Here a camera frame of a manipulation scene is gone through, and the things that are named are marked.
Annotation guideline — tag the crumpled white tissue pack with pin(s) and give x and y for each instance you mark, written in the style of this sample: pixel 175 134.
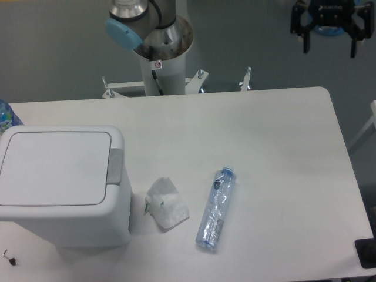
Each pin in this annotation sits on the crumpled white tissue pack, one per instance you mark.
pixel 164 203

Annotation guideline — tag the blue-green bottle at edge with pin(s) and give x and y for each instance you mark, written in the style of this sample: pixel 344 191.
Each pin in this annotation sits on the blue-green bottle at edge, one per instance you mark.
pixel 8 117

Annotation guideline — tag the clear plastic water bottle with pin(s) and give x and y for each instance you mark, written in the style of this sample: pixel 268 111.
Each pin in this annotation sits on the clear plastic water bottle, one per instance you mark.
pixel 216 208

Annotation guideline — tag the white push-lid trash can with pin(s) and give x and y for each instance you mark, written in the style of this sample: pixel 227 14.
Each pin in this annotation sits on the white push-lid trash can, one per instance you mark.
pixel 67 184

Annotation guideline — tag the black device at corner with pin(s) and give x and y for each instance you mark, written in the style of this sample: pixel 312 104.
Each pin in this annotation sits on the black device at corner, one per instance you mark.
pixel 366 252

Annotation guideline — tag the white frame at right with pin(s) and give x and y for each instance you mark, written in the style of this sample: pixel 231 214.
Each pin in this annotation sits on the white frame at right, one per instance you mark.
pixel 367 130

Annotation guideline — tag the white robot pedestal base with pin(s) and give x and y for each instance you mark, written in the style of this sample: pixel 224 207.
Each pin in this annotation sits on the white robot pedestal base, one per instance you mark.
pixel 162 57

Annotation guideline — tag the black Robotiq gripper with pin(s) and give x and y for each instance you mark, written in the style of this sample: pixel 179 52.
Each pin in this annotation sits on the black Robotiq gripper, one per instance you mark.
pixel 333 13

